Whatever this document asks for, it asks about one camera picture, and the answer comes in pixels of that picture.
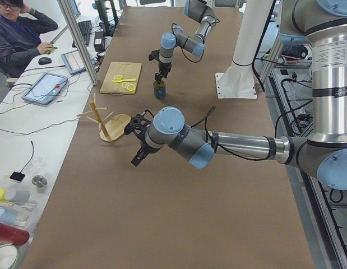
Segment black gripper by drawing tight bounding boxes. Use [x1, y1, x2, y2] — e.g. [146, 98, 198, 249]
[149, 49, 172, 84]
[124, 109, 153, 166]

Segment blue cup yellow inside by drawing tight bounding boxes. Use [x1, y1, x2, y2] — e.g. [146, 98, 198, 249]
[153, 81, 166, 100]

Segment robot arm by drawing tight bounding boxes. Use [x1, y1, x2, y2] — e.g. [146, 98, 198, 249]
[124, 1, 347, 191]
[149, 1, 219, 84]

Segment wooden cup storage rack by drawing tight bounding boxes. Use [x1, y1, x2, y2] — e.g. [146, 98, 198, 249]
[76, 94, 131, 142]

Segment steel cup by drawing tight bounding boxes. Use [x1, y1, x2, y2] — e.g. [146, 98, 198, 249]
[31, 175, 47, 193]

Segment grey cup lying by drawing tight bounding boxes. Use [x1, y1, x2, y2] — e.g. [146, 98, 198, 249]
[4, 188, 30, 205]

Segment light blue cup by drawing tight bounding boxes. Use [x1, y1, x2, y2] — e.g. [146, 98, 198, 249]
[0, 207, 17, 225]

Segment yellow plastic knife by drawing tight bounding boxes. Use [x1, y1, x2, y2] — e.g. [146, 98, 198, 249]
[112, 78, 137, 83]

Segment bamboo cutting board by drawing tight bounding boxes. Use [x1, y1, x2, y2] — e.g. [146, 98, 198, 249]
[100, 62, 142, 95]

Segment black power adapter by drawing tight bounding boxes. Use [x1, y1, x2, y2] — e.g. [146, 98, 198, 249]
[94, 31, 105, 53]

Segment teach pendant tablet far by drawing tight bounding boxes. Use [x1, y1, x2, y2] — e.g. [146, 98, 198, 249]
[61, 49, 86, 75]

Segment teach pendant tablet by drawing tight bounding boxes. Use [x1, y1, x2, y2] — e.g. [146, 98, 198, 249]
[61, 49, 86, 75]
[21, 72, 68, 105]

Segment black keyboard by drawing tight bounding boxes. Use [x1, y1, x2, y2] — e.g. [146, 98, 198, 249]
[77, 20, 92, 46]

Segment clear plastic bag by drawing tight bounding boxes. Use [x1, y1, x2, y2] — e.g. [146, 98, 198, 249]
[23, 157, 47, 174]

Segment teach pendant tablet near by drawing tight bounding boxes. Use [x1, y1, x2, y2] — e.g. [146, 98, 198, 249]
[21, 72, 68, 105]

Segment black computer mouse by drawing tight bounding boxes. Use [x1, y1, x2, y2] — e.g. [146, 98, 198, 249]
[38, 57, 52, 65]

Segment small black square device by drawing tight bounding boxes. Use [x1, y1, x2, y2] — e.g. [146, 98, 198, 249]
[9, 171, 25, 182]

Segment clear plastic tray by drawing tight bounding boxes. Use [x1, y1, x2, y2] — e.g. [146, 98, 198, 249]
[7, 200, 38, 228]

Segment seated person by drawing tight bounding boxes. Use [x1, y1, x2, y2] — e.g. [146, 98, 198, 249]
[0, 1, 58, 77]

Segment red bottle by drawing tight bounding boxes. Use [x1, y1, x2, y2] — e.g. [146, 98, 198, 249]
[0, 223, 30, 245]

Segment white bowl green rim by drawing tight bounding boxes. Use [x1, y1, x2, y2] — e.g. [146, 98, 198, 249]
[0, 244, 20, 269]

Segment lemon slice near handle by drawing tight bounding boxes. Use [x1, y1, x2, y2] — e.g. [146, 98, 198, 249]
[127, 85, 136, 92]

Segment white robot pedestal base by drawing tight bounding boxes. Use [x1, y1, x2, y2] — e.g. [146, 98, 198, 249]
[216, 1, 275, 99]

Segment aluminium frame post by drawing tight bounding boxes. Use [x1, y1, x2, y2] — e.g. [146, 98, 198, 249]
[57, 0, 99, 86]

